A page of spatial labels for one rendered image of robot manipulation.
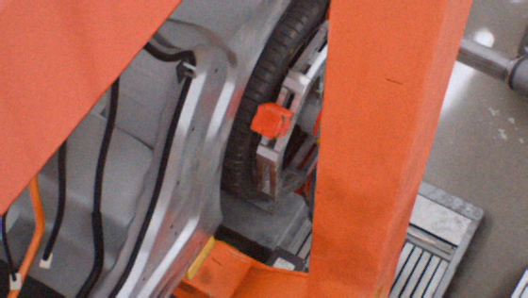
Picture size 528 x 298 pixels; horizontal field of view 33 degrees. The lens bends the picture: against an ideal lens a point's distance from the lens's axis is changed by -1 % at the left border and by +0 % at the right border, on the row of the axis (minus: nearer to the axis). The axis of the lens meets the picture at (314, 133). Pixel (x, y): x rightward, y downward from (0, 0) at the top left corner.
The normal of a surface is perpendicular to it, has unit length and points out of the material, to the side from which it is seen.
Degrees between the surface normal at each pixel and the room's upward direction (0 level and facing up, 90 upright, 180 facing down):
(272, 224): 0
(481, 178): 0
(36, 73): 90
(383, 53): 90
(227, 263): 0
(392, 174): 90
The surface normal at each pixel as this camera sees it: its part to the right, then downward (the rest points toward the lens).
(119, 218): -0.32, 0.15
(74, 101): 0.88, 0.42
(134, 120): -0.43, 0.47
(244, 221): 0.04, -0.54
